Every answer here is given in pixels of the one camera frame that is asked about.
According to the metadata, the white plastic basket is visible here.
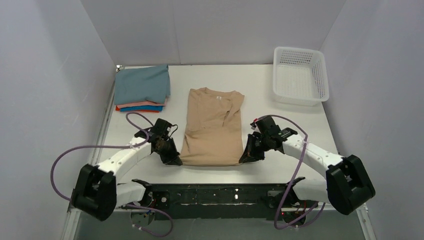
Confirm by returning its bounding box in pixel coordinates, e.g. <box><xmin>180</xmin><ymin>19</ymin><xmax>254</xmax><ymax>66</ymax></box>
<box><xmin>272</xmin><ymin>46</ymin><xmax>330</xmax><ymax>106</ymax></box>

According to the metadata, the folded grey-blue t shirt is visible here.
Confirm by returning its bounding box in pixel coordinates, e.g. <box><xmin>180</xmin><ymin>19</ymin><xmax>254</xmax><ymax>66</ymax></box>
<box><xmin>114</xmin><ymin>64</ymin><xmax>171</xmax><ymax>105</ymax></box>

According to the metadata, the beige t shirt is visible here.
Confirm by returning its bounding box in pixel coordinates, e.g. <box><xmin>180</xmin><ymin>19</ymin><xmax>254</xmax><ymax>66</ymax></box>
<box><xmin>180</xmin><ymin>87</ymin><xmax>245</xmax><ymax>167</ymax></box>

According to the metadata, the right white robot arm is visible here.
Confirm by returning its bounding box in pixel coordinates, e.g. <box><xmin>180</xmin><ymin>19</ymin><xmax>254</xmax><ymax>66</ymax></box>
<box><xmin>239</xmin><ymin>115</ymin><xmax>376</xmax><ymax>215</ymax></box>

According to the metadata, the folded orange t shirt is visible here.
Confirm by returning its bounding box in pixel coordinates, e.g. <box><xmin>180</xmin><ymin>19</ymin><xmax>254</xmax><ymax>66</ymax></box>
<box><xmin>115</xmin><ymin>105</ymin><xmax>161</xmax><ymax>114</ymax></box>

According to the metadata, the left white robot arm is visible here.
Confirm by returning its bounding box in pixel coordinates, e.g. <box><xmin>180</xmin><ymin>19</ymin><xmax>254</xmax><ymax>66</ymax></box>
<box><xmin>70</xmin><ymin>118</ymin><xmax>183</xmax><ymax>221</ymax></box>

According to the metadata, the folded pink t shirt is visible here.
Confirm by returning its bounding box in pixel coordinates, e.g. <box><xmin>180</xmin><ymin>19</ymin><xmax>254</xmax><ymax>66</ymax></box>
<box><xmin>117</xmin><ymin>98</ymin><xmax>168</xmax><ymax>109</ymax></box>

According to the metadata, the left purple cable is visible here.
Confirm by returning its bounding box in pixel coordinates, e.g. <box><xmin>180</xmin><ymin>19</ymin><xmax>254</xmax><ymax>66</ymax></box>
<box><xmin>50</xmin><ymin>111</ymin><xmax>174</xmax><ymax>238</ymax></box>

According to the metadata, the folded blue t shirt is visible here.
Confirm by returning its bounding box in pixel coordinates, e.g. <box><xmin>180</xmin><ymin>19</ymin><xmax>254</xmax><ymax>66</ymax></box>
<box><xmin>119</xmin><ymin>104</ymin><xmax>164</xmax><ymax>113</ymax></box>

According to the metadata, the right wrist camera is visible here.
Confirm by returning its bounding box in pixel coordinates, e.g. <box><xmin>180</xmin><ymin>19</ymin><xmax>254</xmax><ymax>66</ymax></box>
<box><xmin>250</xmin><ymin>115</ymin><xmax>281</xmax><ymax>135</ymax></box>

